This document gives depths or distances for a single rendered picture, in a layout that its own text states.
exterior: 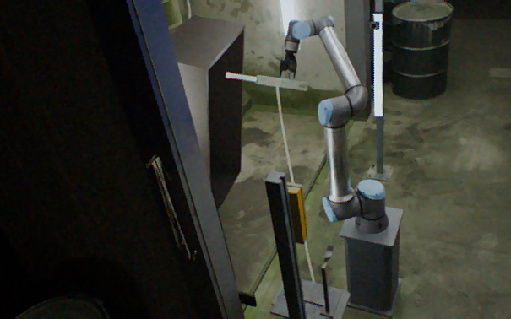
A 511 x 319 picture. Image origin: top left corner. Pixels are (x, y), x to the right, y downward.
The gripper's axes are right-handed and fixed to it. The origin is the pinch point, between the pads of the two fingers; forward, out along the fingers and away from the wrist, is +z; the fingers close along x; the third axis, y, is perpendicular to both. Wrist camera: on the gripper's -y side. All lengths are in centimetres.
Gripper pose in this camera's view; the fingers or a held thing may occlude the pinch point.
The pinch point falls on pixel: (285, 84)
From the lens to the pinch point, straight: 286.2
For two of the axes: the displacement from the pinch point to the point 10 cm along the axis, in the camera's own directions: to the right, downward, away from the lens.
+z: -1.8, 9.6, 2.3
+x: -9.6, -1.2, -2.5
